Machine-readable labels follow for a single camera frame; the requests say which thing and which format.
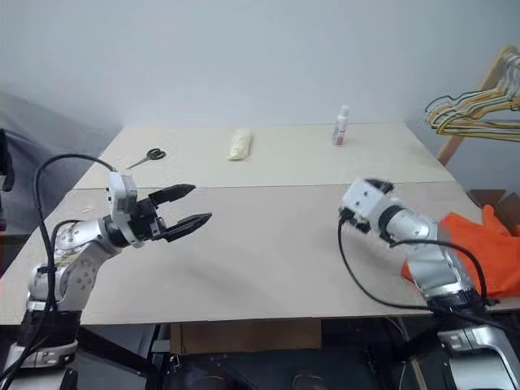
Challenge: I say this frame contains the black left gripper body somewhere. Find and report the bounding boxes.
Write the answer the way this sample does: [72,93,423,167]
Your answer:
[132,196,168,241]

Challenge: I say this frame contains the orange shorts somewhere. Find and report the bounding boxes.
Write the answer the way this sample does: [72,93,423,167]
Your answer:
[400,204,520,300]

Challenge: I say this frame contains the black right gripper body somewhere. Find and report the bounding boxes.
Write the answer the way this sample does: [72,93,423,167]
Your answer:
[363,176,396,195]

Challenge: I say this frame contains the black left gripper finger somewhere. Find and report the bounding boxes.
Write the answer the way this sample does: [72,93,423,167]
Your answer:
[148,184,197,206]
[162,212,214,244]

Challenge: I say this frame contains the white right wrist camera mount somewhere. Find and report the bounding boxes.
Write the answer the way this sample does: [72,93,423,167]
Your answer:
[340,180,392,228]

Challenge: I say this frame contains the wooden hanger rack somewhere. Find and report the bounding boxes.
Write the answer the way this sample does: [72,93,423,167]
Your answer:
[436,45,520,167]

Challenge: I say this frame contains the dark green wire hanger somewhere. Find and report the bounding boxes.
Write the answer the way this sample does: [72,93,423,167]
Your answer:
[424,91,520,123]

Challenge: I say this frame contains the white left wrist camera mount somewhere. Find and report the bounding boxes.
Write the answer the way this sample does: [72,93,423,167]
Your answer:
[106,171,146,249]

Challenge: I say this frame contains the bunch of wire hangers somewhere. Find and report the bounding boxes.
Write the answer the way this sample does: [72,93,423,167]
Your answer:
[426,99,520,142]

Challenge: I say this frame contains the black handled scissors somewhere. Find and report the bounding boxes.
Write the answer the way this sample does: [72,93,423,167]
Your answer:
[122,147,167,171]

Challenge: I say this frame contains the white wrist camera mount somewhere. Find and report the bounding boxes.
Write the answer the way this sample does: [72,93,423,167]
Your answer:
[340,180,392,228]
[106,171,146,249]

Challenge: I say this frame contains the silver grey wire hanger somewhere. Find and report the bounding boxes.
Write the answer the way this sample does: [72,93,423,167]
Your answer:
[500,52,520,102]

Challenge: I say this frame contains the cream plastic packet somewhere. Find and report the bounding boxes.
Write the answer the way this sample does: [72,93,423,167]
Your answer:
[225,128,255,163]

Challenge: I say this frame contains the cardboard panel under table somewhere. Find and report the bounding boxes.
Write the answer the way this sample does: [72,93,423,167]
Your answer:
[170,318,323,355]

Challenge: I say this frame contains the small white pink-label bottle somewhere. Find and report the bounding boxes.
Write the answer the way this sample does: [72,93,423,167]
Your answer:
[331,104,351,148]

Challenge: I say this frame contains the black table leg frame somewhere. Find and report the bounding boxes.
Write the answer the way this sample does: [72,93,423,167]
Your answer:
[76,323,164,390]

